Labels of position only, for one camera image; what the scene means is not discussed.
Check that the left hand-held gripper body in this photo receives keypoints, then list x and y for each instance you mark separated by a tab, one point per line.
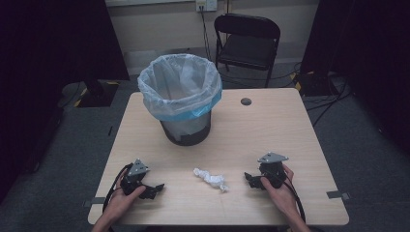
138	168

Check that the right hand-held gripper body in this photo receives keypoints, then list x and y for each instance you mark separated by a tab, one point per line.
273	170

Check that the person's right hand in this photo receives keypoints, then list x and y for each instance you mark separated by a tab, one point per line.
284	198

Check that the person's left hand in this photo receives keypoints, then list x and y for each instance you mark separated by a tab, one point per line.
120	203

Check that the crumpled white paper ball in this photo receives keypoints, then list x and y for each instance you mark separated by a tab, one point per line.
211	178

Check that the small dark floor strip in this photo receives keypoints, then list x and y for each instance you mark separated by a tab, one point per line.
110	130

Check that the grey tape strip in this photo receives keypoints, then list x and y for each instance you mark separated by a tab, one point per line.
95	202
336	194

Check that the black mesh trash bin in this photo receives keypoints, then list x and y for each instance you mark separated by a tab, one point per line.
188	137

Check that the black stand base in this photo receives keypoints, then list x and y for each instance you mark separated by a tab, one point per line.
98	93

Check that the white translucent bin bag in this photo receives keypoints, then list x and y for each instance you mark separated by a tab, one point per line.
180	93

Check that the black floor box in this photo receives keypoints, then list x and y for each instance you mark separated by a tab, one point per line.
317	84

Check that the black folding chair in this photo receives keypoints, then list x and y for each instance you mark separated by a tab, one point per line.
246	48

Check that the black curtain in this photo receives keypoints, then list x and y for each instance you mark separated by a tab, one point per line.
370	64
48	64

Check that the white wall socket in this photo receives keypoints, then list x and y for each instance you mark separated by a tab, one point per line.
206	4

